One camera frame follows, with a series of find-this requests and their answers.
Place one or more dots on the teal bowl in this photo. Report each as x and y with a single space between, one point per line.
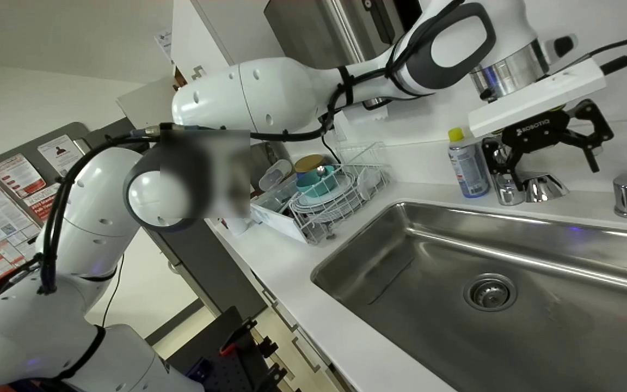
319 181

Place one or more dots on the wall board with posters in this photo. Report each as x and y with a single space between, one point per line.
9 197

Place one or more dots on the beige counter cabinet front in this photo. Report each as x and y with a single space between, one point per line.
315 367

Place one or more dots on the stainless paper towel dispenser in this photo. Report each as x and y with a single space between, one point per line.
315 33

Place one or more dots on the black equipment with red part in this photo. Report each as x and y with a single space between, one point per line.
205 356

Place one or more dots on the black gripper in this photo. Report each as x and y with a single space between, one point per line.
538 133

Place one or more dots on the chrome sink faucet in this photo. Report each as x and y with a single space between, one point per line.
544 188

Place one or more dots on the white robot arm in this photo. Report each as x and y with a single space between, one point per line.
270 94

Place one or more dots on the stainless steel appliance box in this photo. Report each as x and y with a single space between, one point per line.
262 160

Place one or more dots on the clear plastic container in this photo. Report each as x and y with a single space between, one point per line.
273 176

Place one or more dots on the white dish rack drain tray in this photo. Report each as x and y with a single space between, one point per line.
278 223

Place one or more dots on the tan round lid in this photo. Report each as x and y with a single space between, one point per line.
309 162

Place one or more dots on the black wall dispenser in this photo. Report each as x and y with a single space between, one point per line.
404 10

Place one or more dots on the round metal sink drain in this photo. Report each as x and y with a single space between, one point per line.
490 293

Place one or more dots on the dark gray cabinet panel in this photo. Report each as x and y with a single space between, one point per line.
212 275

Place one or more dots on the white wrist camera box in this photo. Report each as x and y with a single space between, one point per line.
538 99

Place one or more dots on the bottle with yellow cap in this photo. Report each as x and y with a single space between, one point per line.
469 171

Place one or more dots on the stainless steel sink basin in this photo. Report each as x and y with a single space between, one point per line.
414 291

